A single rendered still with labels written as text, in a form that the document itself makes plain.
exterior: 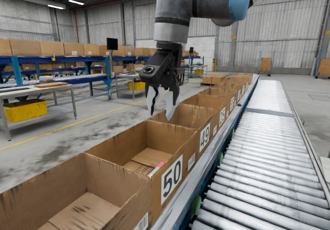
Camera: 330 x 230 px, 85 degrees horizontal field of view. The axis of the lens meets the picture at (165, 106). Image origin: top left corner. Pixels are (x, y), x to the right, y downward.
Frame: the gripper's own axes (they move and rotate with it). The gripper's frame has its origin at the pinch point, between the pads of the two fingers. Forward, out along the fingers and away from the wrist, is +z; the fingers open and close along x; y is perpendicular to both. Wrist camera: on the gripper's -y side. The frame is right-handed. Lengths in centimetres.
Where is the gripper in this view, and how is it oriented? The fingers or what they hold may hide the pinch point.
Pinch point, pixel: (158, 114)
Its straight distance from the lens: 53.6
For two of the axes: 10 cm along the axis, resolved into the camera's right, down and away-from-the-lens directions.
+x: -8.8, -2.5, 4.2
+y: 4.7, -2.5, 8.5
